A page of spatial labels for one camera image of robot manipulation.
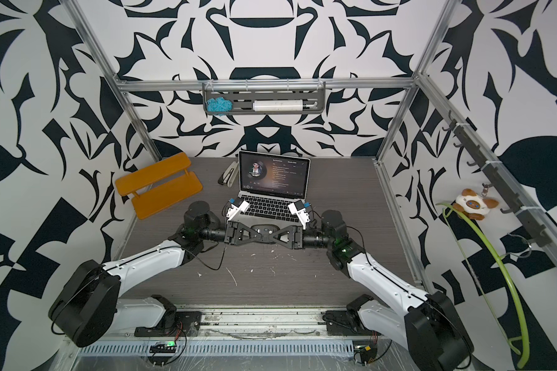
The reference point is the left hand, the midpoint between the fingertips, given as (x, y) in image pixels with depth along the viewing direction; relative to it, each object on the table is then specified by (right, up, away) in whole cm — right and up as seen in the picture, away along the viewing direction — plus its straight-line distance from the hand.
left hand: (257, 234), depth 71 cm
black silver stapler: (-17, +19, +40) cm, 47 cm away
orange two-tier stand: (-44, +14, +29) cm, 55 cm away
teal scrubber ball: (-17, +45, +21) cm, 53 cm away
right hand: (+4, -1, -1) cm, 4 cm away
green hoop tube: (+59, -21, -17) cm, 65 cm away
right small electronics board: (+33, -36, -1) cm, 48 cm away
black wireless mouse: (+2, +1, -1) cm, 3 cm away
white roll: (+6, +45, +20) cm, 50 cm away
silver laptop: (+2, +15, +31) cm, 35 cm away
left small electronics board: (-30, -36, +3) cm, 47 cm away
